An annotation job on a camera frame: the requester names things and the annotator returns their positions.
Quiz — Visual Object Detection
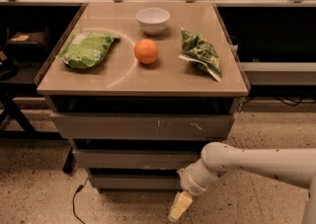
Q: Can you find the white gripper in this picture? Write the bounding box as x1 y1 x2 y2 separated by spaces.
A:
168 159 227 222

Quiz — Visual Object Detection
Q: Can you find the grey bottom drawer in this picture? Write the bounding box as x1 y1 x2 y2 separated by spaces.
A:
89 175 181 190

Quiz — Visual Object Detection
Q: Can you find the grey drawer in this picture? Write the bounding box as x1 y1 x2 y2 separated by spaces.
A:
73 149 200 170
51 112 234 140
89 175 181 190

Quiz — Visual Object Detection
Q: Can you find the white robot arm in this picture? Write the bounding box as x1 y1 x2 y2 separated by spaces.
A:
168 142 316 224

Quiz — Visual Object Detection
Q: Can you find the grey middle drawer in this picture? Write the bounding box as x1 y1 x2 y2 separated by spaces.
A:
73 149 200 170

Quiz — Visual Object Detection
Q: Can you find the grey drawer cabinet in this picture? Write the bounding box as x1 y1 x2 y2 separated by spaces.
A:
38 1 248 178

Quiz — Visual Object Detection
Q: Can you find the grey top drawer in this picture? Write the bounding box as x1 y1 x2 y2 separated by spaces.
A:
51 112 234 140

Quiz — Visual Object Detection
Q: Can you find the dark green chip bag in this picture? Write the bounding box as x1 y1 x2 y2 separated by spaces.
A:
179 29 222 82

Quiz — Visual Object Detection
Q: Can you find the orange fruit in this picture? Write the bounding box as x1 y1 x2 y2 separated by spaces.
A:
134 39 159 65

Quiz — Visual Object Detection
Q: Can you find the light green snack bag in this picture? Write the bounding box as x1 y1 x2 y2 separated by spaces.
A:
57 32 119 70

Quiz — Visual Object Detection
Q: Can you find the white bowl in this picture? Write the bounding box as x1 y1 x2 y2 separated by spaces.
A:
136 8 170 36

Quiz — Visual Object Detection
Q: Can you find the black floor cable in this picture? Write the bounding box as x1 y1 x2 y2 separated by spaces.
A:
71 178 89 224

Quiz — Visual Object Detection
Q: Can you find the black table frame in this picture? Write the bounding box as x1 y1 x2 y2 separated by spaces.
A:
0 86 77 174

